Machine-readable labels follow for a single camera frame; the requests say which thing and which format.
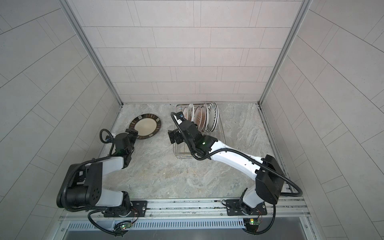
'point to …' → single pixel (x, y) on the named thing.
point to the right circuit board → (253, 222)
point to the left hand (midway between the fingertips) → (136, 129)
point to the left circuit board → (126, 225)
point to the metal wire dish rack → (182, 151)
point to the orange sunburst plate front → (198, 117)
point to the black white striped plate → (212, 117)
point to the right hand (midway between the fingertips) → (174, 128)
